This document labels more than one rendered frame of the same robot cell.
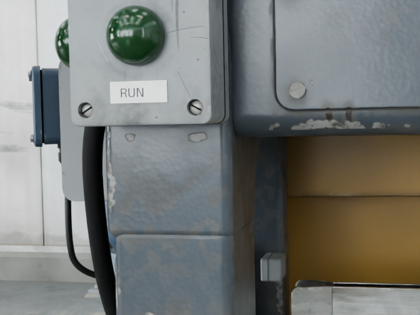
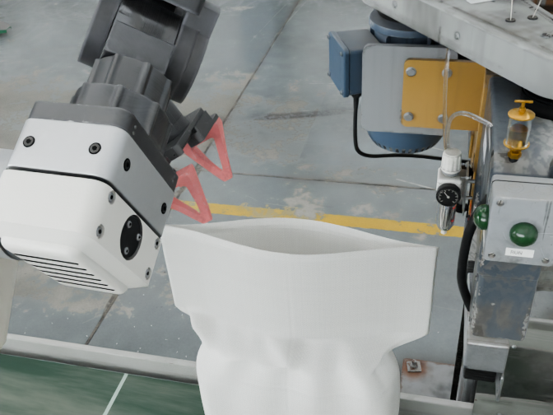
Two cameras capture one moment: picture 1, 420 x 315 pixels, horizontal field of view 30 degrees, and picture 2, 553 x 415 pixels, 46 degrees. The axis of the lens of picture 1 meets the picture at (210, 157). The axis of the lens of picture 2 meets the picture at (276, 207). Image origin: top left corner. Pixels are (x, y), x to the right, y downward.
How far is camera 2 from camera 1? 0.60 m
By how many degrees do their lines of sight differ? 33
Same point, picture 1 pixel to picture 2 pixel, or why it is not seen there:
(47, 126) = (351, 86)
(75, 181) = (370, 120)
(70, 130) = (369, 91)
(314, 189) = not seen: hidden behind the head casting
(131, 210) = (491, 268)
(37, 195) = not seen: outside the picture
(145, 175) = not seen: hidden behind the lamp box
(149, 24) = (534, 236)
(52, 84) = (356, 59)
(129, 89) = (515, 251)
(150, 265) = (497, 287)
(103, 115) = (499, 258)
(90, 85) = (496, 247)
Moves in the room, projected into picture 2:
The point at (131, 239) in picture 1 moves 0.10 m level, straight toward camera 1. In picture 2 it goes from (489, 277) to (520, 336)
